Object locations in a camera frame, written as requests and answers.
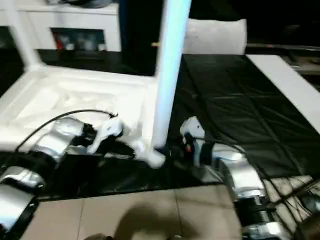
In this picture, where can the white plastic table top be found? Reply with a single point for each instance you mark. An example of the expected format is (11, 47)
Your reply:
(60, 95)

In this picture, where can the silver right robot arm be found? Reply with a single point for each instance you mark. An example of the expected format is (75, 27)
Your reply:
(240, 170)

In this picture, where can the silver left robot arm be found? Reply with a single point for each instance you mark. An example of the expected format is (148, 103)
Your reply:
(45, 150)

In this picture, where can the black work mat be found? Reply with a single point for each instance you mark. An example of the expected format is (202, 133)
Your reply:
(240, 115)

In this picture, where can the small tan label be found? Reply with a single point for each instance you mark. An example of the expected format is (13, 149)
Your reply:
(155, 44)

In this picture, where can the black stand leg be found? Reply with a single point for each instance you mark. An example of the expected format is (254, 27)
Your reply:
(297, 195)

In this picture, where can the white plastic bag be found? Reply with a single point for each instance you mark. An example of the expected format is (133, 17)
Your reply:
(217, 37)

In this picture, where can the white flat board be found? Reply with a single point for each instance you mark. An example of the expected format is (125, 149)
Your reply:
(290, 85)

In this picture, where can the white cabinet with glass doors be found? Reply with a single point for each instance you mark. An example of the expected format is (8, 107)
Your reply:
(75, 22)

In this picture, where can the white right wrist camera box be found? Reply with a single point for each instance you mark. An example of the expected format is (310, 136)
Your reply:
(192, 129)

